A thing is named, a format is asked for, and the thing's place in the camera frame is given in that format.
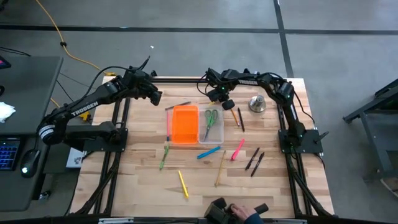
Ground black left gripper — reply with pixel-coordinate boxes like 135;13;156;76
124;68;163;106

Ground orange pencil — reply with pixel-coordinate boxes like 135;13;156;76
230;108;241;128

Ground black pen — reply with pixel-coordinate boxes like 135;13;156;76
244;147;261;171
250;151;266;178
237;107;246;133

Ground green handled scissors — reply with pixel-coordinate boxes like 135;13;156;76
203;109;219;142

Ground dark grey pencil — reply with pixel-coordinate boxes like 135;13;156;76
164;101;192;111

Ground clear plastic box orange lid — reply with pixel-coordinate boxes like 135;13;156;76
170;104;224;146

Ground pink pen blue tip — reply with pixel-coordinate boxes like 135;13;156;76
166;110;172;142

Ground pink highlighter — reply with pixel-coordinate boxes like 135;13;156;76
230;138;246;162

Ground green pen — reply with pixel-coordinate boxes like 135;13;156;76
159;143;170;171

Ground person's forearm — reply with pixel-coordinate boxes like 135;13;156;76
244;212;266;224

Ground white printed box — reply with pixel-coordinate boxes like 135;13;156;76
65;147;87;169

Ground metal cylinder on round base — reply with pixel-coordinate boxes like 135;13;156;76
248;95;267;113

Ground natural wood pencil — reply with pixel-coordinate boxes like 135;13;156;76
214;150;227;189

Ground dark grey desk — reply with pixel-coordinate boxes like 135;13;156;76
0;55;65;213

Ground black handheld device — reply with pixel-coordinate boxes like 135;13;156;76
203;197;270;224

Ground person's hand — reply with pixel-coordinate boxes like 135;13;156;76
231;203;257;222

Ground black computer mouse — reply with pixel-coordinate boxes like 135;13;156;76
20;149;42;179

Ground white crumpled tissue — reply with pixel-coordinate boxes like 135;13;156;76
0;101;17;123

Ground dark device with light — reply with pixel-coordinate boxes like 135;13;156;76
0;55;12;70

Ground backlit keyboard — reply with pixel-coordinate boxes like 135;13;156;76
0;138;21;172

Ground dark grey side table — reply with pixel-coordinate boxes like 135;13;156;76
343;79;398;181

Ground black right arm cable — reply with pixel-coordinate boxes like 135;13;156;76
196;73;211;97

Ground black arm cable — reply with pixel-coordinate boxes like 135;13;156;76
196;73;211;97
83;55;151;102

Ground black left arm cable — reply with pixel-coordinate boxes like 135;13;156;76
83;55;151;102

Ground black aluminium table frame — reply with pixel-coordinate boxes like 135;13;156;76
70;70;336;218

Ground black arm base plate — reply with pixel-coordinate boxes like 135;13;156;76
83;128;129;153
278;129;330;156

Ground black floor cable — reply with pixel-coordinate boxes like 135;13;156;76
0;46;32;58
55;72;101;110

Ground silver metal bracket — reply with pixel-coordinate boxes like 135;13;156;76
272;218;308;224
98;217;135;224

